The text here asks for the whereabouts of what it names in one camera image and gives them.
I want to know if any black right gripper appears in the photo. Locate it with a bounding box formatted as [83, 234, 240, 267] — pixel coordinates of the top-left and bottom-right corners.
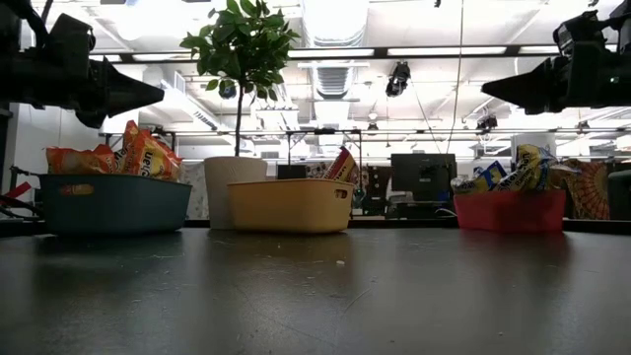
[481, 0, 631, 115]

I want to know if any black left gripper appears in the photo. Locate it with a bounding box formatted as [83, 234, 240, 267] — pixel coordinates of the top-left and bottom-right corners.
[0, 12, 166, 129]

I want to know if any yellow plastic bin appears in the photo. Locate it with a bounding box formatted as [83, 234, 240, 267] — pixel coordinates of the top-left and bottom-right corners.
[226, 177, 356, 234]

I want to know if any red Maruchan noodle pack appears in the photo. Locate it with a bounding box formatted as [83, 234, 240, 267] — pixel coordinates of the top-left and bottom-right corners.
[322, 146, 361, 184]

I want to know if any small black ceiling device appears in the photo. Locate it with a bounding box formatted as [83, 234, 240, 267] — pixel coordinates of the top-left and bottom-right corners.
[475, 113, 499, 132]

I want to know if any blue plastic bin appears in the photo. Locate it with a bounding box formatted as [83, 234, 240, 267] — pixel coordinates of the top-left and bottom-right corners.
[38, 173, 193, 236]

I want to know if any colourful patterned tapestry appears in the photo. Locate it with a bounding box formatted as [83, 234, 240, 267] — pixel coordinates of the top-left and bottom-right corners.
[561, 158, 612, 221]

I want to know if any red plastic bin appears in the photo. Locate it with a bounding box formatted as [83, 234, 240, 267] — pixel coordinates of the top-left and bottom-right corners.
[453, 188, 568, 233]

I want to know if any red angled bar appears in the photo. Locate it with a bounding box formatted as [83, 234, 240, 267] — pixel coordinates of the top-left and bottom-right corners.
[0, 180, 34, 203]

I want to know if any dark green cabinet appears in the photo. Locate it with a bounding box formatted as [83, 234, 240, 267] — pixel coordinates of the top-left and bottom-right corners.
[606, 170, 631, 221]

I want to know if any black background monitor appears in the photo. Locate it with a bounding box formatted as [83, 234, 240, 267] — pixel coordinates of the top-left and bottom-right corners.
[390, 152, 458, 203]

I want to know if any green plant in white pot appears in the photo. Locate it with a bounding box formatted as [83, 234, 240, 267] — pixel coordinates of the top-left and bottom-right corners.
[179, 0, 302, 231]

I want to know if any black overhead beam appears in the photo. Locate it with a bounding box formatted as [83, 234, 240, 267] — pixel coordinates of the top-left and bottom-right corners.
[88, 45, 563, 63]

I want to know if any small black background box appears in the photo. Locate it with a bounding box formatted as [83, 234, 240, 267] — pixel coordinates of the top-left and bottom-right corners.
[276, 164, 308, 180]

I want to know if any black table mat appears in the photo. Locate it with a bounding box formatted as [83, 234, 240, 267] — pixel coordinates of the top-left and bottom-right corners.
[0, 226, 631, 355]

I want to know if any black ceiling camera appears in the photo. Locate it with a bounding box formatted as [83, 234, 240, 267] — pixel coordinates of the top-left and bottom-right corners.
[385, 59, 412, 99]

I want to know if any silver ceiling air duct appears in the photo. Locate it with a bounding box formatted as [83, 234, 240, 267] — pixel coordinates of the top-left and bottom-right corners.
[300, 0, 371, 100]

